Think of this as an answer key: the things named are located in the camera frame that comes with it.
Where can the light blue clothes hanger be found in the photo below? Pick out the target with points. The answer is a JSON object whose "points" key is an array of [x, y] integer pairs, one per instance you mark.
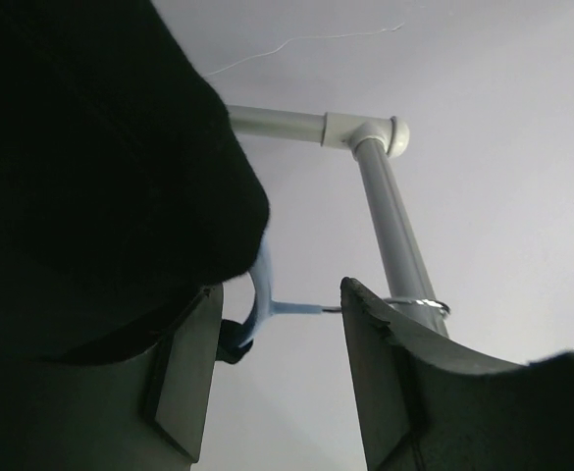
{"points": [[264, 306]]}

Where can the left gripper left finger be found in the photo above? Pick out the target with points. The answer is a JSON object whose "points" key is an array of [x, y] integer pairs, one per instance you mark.
{"points": [[147, 412]]}

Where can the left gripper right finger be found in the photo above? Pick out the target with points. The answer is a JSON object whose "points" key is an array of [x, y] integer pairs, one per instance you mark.
{"points": [[425, 402]]}

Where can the black daisy print t-shirt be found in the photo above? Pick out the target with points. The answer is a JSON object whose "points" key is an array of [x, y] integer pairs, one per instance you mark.
{"points": [[123, 189]]}

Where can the grey white garment rack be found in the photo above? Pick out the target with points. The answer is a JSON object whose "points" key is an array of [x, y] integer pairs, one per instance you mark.
{"points": [[372, 142]]}

